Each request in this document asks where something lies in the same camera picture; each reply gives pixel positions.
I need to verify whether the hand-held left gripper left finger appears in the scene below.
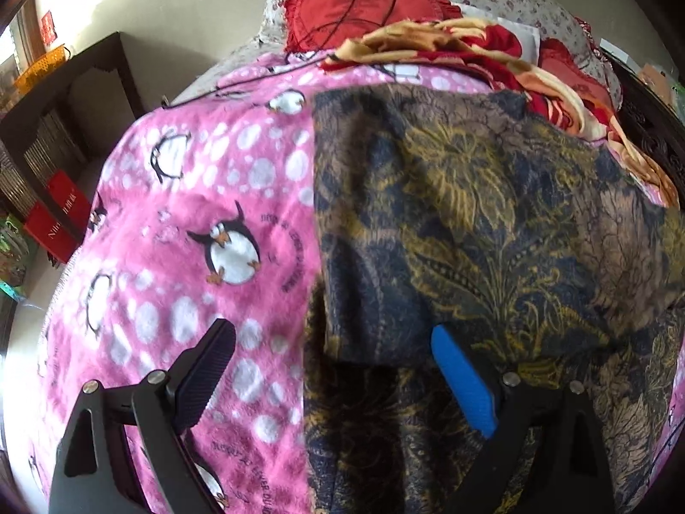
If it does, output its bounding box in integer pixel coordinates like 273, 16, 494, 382
48, 318, 237, 514

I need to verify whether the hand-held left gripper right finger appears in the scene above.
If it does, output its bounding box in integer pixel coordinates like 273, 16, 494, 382
431, 324, 619, 514

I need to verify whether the dark floral patterned garment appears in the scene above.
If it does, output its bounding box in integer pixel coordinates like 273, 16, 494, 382
302, 83, 685, 514

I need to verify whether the pink penguin print blanket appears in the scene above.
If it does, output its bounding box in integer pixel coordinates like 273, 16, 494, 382
27, 59, 678, 514

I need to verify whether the red box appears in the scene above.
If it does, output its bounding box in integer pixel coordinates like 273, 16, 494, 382
22, 203, 76, 264
45, 170, 89, 236

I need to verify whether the green printed bag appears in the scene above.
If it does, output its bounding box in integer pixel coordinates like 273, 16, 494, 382
0, 214, 38, 301

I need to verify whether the small red ruffled pillow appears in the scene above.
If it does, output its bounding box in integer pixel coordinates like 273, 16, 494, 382
540, 37, 616, 113

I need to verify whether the dark carved headboard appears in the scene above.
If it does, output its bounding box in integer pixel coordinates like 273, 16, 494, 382
599, 45, 685, 183

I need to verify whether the dark wooden cabinet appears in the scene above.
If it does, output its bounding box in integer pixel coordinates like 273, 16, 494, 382
0, 32, 145, 263

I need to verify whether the red and yellow floral blanket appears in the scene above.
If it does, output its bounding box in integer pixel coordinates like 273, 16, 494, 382
321, 17, 680, 209

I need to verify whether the orange plastic basket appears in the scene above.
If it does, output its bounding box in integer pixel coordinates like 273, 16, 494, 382
13, 44, 68, 92

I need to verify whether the white cloth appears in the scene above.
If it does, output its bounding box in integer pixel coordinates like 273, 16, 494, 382
497, 16, 541, 60

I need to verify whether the large red ruffled pillow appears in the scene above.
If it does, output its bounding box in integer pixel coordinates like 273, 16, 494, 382
283, 0, 464, 54

